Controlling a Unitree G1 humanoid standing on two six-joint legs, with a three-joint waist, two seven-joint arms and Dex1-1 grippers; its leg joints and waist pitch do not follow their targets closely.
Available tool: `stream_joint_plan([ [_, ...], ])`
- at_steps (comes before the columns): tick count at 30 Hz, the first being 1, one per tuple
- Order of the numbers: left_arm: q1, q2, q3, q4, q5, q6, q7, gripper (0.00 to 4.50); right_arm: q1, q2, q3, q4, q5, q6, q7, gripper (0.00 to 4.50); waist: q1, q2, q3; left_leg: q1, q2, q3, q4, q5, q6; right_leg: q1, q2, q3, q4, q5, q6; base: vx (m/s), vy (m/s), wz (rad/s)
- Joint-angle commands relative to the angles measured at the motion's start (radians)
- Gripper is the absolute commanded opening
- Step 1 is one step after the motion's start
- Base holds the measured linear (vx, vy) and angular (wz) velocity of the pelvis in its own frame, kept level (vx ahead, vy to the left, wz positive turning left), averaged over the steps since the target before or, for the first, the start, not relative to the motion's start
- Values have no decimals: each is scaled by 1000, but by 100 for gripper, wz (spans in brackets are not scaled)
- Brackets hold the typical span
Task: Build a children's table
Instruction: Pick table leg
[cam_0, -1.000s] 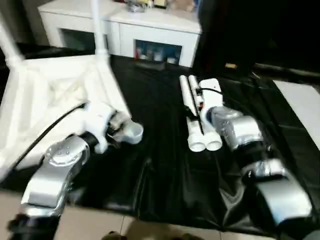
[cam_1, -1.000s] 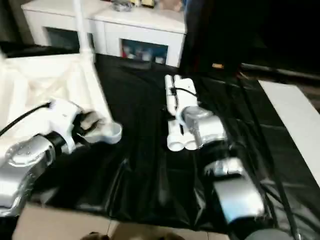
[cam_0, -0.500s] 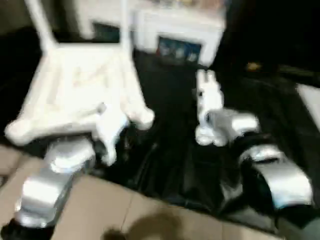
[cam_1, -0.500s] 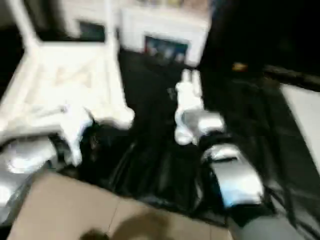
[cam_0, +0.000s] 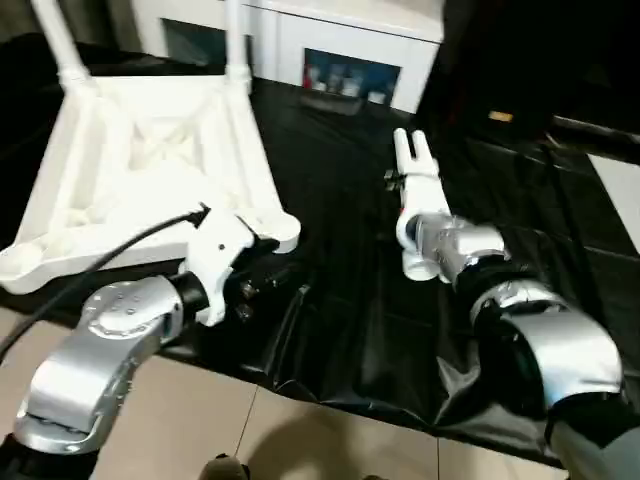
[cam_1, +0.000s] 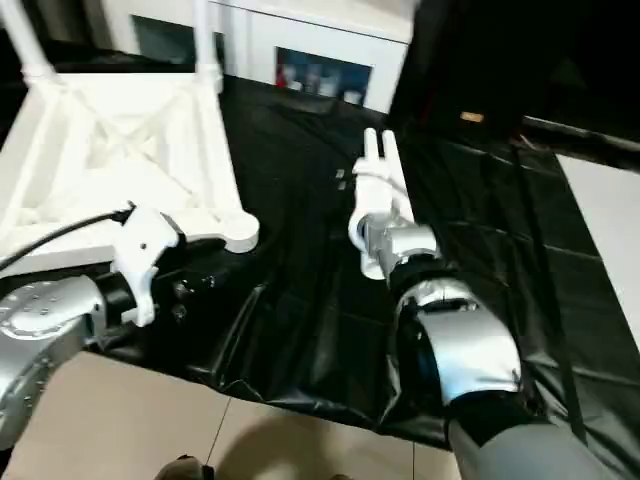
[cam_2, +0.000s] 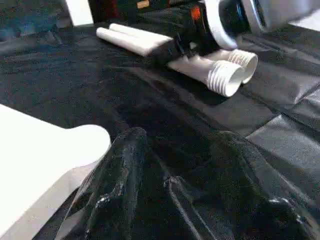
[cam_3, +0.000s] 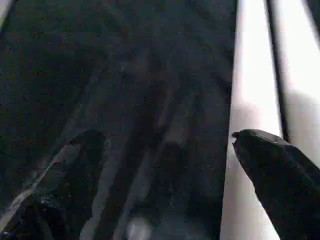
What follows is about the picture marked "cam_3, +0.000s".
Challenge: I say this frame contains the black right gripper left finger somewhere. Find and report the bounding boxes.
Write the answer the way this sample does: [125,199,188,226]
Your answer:
[0,128,111,240]

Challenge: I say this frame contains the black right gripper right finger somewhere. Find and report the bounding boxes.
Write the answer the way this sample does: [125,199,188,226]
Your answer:
[231,128,320,240]

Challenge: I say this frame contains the white plastic table leg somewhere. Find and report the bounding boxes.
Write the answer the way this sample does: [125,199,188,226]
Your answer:
[219,0,288,240]
[272,0,320,173]

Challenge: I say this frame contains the black mat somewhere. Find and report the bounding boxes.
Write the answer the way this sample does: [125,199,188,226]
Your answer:
[0,0,320,240]

